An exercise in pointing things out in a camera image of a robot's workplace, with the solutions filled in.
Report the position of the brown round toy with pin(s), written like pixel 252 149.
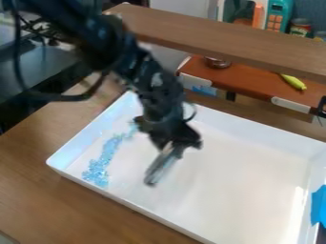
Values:
pixel 218 62

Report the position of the red and green can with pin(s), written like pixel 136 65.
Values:
pixel 301 28

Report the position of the white tray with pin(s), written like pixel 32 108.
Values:
pixel 237 184

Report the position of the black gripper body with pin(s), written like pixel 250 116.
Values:
pixel 172 133

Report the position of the reddish brown wooden shelf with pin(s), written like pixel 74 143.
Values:
pixel 250 81

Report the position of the pile of blue bits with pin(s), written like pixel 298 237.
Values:
pixel 102 160

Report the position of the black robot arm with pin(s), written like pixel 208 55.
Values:
pixel 106 41

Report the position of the toy microwave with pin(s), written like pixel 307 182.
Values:
pixel 271 14

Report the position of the dark grey sweeping tool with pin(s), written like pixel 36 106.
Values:
pixel 160 166

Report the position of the yellow toy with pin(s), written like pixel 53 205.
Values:
pixel 293 81

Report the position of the black table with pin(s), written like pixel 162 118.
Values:
pixel 38 73

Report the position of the light wooden board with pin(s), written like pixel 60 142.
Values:
pixel 237 41

